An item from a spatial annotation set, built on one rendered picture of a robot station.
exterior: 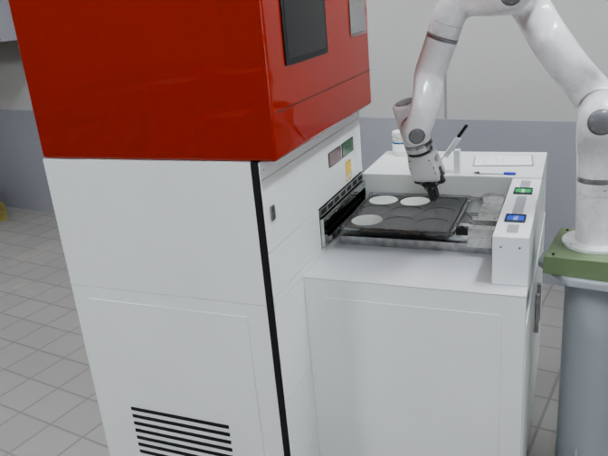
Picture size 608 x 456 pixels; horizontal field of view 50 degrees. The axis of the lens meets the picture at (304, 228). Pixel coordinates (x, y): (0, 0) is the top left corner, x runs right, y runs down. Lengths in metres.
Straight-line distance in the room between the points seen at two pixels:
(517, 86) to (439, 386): 1.99
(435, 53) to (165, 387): 1.28
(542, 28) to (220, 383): 1.32
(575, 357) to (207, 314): 1.08
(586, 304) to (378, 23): 2.24
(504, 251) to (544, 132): 1.81
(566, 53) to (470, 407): 1.00
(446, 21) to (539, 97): 1.71
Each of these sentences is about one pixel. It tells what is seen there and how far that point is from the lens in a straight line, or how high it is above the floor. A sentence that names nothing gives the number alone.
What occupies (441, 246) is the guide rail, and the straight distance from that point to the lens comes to 2.04.
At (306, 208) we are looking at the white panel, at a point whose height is 1.01.
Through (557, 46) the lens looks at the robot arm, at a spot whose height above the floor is 1.42.
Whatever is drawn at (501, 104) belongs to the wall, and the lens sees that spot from 3.58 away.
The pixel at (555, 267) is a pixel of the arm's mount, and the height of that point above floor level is 0.84.
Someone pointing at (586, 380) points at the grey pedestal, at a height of 0.47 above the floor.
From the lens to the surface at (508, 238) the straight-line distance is 1.78.
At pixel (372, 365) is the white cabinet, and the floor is 0.55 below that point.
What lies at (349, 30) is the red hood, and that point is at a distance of 2.12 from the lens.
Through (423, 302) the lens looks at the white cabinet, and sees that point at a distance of 1.83.
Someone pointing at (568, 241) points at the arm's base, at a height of 0.88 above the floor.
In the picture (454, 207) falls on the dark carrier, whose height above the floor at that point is 0.90.
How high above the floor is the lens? 1.60
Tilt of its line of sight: 20 degrees down
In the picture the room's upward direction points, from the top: 5 degrees counter-clockwise
